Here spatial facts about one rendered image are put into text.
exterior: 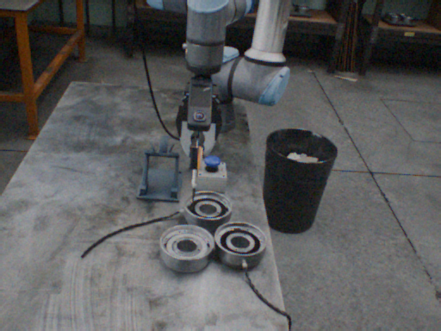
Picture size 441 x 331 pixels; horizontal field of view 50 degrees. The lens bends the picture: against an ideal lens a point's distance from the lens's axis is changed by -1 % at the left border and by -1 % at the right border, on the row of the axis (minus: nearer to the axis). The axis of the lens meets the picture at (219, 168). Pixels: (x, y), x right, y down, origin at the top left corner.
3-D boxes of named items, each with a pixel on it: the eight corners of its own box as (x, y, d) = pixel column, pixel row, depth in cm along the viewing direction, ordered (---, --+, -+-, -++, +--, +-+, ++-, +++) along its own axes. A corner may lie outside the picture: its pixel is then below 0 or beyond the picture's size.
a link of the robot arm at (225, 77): (205, 81, 150) (208, 39, 143) (245, 91, 146) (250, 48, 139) (187, 94, 140) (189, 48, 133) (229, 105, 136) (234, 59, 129)
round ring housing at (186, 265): (160, 277, 90) (161, 260, 88) (158, 240, 99) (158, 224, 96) (215, 274, 91) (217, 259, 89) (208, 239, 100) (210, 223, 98)
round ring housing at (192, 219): (229, 206, 111) (231, 191, 109) (232, 235, 102) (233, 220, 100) (183, 203, 110) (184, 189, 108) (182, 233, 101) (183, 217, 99)
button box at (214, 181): (225, 193, 115) (226, 176, 113) (195, 191, 115) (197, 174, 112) (223, 175, 122) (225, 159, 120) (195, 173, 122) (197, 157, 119)
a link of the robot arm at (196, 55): (225, 48, 90) (181, 44, 90) (222, 71, 93) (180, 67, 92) (224, 37, 97) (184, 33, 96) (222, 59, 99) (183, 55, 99)
